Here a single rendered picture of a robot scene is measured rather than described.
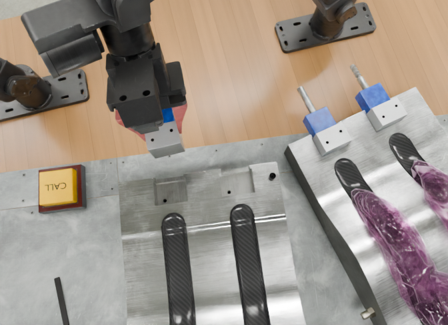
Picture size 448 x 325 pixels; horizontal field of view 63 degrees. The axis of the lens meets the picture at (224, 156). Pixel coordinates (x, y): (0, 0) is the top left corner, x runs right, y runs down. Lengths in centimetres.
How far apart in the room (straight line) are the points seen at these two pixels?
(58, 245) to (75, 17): 44
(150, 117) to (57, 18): 13
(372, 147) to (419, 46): 28
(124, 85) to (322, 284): 47
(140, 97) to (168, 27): 45
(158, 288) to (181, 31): 51
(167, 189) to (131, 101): 26
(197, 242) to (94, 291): 22
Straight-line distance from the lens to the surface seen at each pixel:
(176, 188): 63
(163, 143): 55
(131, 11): 39
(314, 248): 69
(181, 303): 60
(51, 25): 42
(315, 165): 65
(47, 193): 72
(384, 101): 71
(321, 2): 69
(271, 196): 59
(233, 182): 62
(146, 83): 41
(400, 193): 67
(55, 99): 81
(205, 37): 81
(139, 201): 61
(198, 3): 86
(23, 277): 77
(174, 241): 60
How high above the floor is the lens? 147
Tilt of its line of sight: 75 degrees down
